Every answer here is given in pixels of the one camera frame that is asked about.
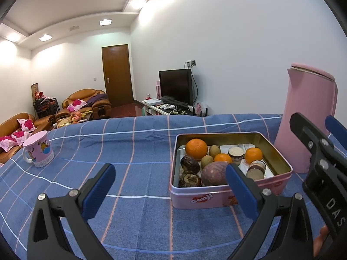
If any person's right hand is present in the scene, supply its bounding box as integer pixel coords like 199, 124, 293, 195
318, 225, 330, 250

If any pink tin box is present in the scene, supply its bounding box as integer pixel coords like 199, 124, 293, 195
169, 132, 293, 210

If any brown wooden door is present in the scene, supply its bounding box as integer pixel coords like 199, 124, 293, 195
101, 44, 134, 108

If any blue checked sheet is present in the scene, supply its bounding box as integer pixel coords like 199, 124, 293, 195
0, 114, 347, 260

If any orange leather sofa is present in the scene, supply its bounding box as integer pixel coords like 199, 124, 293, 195
0, 113, 55, 164

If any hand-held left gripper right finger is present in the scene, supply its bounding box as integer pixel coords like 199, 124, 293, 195
226, 163, 316, 260

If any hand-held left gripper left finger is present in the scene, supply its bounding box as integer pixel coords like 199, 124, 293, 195
26, 163, 116, 260

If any pink floral cushion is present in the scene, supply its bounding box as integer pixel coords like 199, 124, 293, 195
11, 130, 31, 143
17, 118, 36, 132
0, 135, 18, 152
67, 99, 87, 112

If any pink cartoon mug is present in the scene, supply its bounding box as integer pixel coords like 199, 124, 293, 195
22, 130, 55, 167

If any pink kettle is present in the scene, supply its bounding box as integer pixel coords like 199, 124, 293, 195
274, 63, 338, 174

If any cluttered coffee table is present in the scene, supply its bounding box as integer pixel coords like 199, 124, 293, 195
53, 110, 94, 129

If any small orange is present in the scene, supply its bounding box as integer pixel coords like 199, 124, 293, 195
244, 147, 263, 164
214, 153, 233, 164

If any purple passion fruit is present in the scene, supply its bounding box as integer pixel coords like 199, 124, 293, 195
201, 161, 231, 187

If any purple blanket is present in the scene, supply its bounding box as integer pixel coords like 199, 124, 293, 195
86, 93, 107, 105

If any black power cable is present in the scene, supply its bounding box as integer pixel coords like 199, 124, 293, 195
185, 62, 198, 105

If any dark rack with clothes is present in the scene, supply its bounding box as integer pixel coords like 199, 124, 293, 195
33, 96, 60, 118

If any orange leather armchair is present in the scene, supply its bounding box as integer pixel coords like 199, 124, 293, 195
62, 89, 112, 120

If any black television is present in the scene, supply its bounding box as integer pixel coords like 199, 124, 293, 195
159, 69, 193, 106

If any white television stand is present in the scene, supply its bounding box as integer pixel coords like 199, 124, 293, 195
142, 99, 209, 117

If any large orange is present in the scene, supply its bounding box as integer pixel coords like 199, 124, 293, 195
186, 139, 208, 159

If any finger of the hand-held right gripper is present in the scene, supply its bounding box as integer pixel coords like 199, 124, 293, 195
325, 115, 347, 150
290, 112, 336, 169

